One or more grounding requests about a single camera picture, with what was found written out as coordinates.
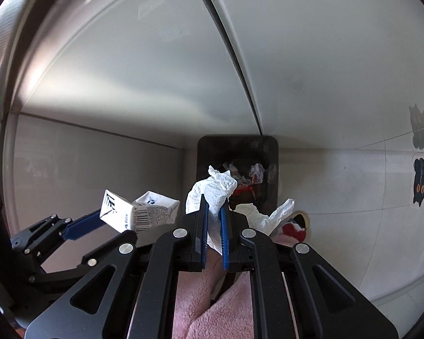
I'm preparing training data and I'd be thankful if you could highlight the red and white fabric item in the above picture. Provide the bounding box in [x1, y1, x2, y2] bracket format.
[281, 221, 306, 242]

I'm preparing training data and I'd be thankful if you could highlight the white tissue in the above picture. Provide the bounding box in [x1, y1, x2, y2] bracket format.
[185, 165, 238, 255]
[235, 198, 295, 237]

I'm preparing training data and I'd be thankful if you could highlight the white cabinet door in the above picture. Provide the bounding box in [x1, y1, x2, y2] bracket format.
[12, 0, 260, 133]
[196, 0, 424, 151]

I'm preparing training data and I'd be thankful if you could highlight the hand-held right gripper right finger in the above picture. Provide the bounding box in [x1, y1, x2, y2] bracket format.
[219, 201, 399, 339]

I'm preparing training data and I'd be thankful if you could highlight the white carton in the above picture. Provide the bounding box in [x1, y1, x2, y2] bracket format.
[99, 190, 181, 234]

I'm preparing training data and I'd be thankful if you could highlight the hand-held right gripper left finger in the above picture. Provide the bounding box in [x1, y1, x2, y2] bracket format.
[24, 194, 210, 339]

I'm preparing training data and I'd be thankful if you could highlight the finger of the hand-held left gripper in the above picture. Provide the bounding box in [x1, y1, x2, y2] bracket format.
[10, 209, 103, 255]
[39, 231, 138, 285]

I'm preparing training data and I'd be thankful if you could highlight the pink fluffy cloth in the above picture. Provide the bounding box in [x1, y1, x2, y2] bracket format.
[172, 233, 306, 339]

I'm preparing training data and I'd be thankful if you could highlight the black trash bin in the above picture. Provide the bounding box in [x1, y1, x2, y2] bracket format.
[197, 135, 280, 220]

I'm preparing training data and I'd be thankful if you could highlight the heap of crumpled wrappers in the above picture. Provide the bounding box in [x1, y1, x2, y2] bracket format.
[222, 160, 271, 202]

